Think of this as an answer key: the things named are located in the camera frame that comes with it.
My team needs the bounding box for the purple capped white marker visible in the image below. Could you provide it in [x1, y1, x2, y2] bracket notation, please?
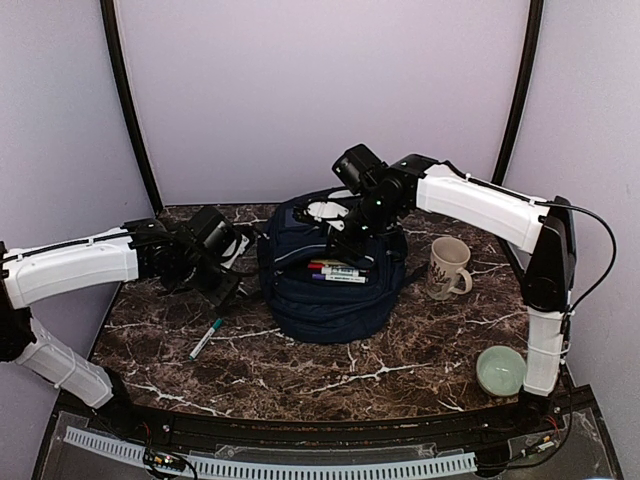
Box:
[311, 273, 368, 284]

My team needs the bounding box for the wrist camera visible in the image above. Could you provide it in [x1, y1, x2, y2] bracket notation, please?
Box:
[293, 201, 349, 231]
[220, 234, 249, 268]

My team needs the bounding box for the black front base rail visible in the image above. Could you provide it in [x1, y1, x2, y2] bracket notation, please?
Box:
[33, 386, 622, 479]

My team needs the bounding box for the left black frame post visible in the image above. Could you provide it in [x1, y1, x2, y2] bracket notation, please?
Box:
[99, 0, 164, 214]

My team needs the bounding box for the yellow highlighter pen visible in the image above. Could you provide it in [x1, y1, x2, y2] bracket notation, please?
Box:
[309, 259, 346, 267]

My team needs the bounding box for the black frame post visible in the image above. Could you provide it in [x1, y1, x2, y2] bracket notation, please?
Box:
[491, 0, 545, 185]
[99, 0, 164, 214]

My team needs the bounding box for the cream floral ceramic mug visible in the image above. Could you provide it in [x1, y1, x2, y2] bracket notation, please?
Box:
[427, 237, 473, 301]

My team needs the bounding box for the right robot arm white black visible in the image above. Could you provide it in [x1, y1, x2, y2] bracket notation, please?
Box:
[309, 144, 606, 434]

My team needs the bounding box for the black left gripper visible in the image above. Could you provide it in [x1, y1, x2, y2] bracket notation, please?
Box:
[177, 255, 243, 308]

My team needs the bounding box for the right black frame post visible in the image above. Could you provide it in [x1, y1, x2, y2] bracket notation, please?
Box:
[491, 0, 545, 185]

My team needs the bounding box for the red capped white marker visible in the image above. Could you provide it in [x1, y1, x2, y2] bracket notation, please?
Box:
[307, 263, 370, 276]

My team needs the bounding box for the navy blue student backpack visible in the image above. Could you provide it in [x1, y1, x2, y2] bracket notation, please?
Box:
[257, 187, 408, 344]

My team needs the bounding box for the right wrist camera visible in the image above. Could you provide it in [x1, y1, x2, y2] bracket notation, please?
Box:
[293, 201, 349, 231]

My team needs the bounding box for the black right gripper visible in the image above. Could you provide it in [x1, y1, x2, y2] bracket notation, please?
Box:
[323, 193, 401, 262]

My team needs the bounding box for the pale green ceramic bowl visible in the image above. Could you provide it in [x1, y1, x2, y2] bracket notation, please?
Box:
[476, 345, 526, 397]

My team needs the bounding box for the white slotted cable duct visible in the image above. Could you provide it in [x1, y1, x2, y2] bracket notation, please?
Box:
[63, 427, 477, 479]

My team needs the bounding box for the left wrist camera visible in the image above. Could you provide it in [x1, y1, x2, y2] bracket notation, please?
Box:
[220, 234, 249, 268]

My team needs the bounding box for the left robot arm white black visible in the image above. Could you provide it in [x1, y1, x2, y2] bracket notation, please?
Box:
[1, 206, 254, 436]

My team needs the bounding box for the teal capped white marker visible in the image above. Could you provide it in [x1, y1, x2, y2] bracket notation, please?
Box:
[188, 318, 223, 361]

